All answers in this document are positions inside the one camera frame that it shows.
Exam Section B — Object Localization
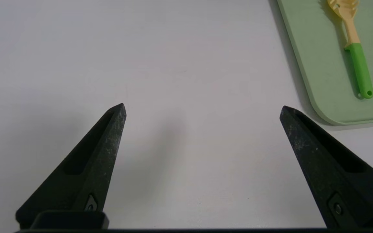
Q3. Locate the yellow pasta spoon green handle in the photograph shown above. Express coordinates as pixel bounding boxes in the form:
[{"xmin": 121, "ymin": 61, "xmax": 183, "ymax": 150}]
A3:
[{"xmin": 327, "ymin": 0, "xmax": 373, "ymax": 99}]

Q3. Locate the light green plastic tray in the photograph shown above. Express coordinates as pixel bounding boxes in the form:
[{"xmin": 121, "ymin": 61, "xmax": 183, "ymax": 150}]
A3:
[{"xmin": 277, "ymin": 0, "xmax": 373, "ymax": 126}]

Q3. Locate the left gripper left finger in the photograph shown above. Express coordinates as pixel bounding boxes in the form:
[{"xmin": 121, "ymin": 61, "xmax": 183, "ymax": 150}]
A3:
[{"xmin": 16, "ymin": 103, "xmax": 127, "ymax": 229}]

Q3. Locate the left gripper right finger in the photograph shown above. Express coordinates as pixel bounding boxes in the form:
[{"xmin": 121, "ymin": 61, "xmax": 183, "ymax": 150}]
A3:
[{"xmin": 279, "ymin": 105, "xmax": 373, "ymax": 229}]

